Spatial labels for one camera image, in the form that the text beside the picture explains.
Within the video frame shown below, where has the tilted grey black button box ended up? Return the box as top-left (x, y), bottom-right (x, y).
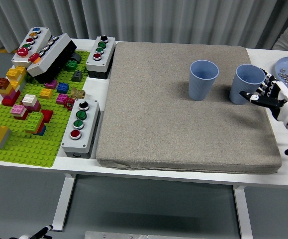
top-left (26, 33), bottom-right (78, 83)

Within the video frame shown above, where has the grey button box black knob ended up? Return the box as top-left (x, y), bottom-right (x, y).
top-left (86, 35), bottom-right (116, 80)
top-left (61, 99), bottom-right (101, 159)

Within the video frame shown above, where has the dark grey sloped brick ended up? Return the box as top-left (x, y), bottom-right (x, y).
top-left (71, 70), bottom-right (83, 82)

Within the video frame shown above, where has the small yellow lego brick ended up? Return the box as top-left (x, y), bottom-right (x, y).
top-left (39, 88), bottom-right (53, 100)

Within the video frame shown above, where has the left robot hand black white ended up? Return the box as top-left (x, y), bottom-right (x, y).
top-left (16, 225), bottom-right (54, 239)

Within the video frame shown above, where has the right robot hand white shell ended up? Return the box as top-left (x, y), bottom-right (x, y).
top-left (239, 69), bottom-right (288, 122)

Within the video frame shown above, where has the grey five-button control box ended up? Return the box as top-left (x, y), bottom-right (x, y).
top-left (11, 26), bottom-right (52, 69)

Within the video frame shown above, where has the grey-brown fabric mat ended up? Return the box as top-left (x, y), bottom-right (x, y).
top-left (96, 41), bottom-right (283, 174)

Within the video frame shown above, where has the blue lego brick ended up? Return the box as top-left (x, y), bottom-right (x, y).
top-left (56, 82), bottom-right (70, 94)

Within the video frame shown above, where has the white table leg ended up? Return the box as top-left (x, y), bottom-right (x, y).
top-left (232, 185), bottom-right (254, 239)
top-left (51, 173), bottom-right (76, 231)

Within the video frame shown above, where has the yellow white lego brick stack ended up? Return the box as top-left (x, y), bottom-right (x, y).
top-left (6, 66), bottom-right (27, 82)

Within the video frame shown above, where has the white magenta lego brick stack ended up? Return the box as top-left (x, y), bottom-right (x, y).
top-left (21, 94), bottom-right (42, 113)

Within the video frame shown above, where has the blue ribbed plastic cup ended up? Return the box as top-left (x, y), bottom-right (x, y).
top-left (229, 64), bottom-right (266, 105)
top-left (188, 59), bottom-right (220, 101)

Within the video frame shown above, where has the grey pleated curtain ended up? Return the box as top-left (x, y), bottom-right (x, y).
top-left (0, 0), bottom-right (288, 54)

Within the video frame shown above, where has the yellow pink red brick tower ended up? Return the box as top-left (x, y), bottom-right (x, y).
top-left (1, 81), bottom-right (22, 107)

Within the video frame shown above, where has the pink white lego brick stack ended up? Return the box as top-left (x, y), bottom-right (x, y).
top-left (10, 104), bottom-right (29, 121)

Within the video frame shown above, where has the green lego baseplate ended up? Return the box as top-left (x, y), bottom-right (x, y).
top-left (0, 49), bottom-right (91, 169)

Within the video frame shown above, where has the green orange lego brick stack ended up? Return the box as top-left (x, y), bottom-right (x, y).
top-left (24, 112), bottom-right (47, 136)

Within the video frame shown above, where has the brass valve red handle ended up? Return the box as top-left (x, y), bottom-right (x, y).
top-left (64, 88), bottom-right (86, 109)

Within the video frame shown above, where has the red lego brick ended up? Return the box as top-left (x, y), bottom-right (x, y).
top-left (41, 110), bottom-right (54, 123)

